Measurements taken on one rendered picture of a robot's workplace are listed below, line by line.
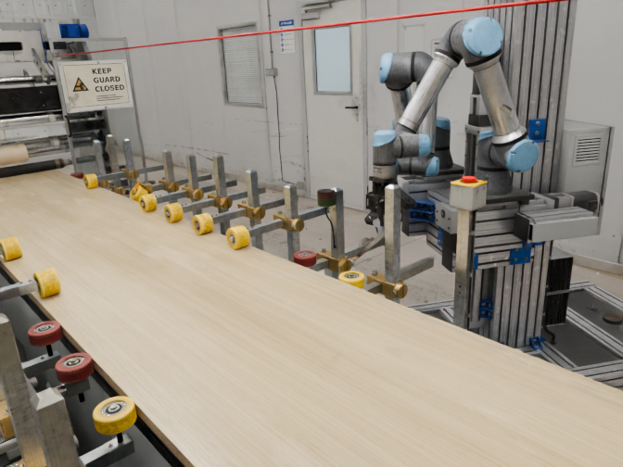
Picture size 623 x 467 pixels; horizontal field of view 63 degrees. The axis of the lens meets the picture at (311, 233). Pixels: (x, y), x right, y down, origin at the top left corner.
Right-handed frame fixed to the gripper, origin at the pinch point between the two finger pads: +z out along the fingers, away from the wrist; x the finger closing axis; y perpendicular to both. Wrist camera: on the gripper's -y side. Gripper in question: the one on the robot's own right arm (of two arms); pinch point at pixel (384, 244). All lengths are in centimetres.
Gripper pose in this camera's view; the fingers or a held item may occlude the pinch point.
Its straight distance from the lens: 209.8
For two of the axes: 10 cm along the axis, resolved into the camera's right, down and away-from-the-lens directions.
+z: 0.5, 9.4, 3.2
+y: 7.4, -2.5, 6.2
